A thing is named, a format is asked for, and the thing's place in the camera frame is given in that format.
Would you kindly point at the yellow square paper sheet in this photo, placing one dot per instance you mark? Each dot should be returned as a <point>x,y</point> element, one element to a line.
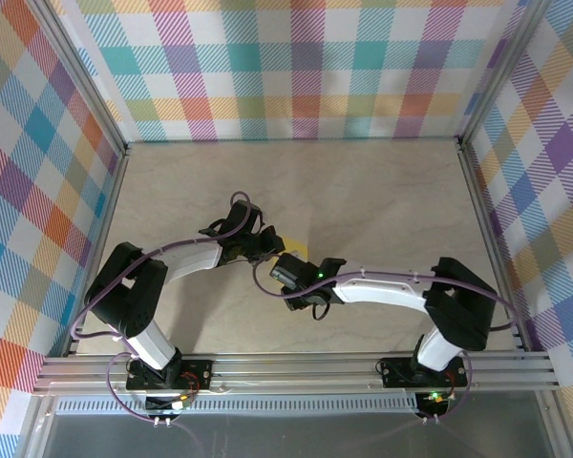
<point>298,243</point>

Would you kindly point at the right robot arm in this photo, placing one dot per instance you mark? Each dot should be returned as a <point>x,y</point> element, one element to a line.
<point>458,305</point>

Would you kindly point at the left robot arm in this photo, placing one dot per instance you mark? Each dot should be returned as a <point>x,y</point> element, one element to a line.
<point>124,296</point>

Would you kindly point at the grey metal panel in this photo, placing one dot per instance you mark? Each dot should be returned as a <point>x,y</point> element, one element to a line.
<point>315,436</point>

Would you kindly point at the small black circuit board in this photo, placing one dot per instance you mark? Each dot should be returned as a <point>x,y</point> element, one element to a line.
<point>181,404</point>
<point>434,398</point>

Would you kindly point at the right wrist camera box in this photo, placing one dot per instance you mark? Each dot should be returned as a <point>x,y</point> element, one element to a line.
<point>282,276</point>

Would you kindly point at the aluminium frame cross rail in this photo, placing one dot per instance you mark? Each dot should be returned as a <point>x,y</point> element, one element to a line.
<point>291,372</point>

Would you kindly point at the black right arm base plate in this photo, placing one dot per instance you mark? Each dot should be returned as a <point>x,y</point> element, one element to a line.
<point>394,374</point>

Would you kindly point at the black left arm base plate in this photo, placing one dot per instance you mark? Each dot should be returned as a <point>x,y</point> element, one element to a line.
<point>205,367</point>

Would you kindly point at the aluminium frame side rail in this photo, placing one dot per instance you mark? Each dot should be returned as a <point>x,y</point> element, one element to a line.
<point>107,214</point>
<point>488,238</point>

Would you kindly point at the aluminium frame post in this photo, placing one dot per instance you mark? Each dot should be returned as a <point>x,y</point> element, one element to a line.
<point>500,71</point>
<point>83,78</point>

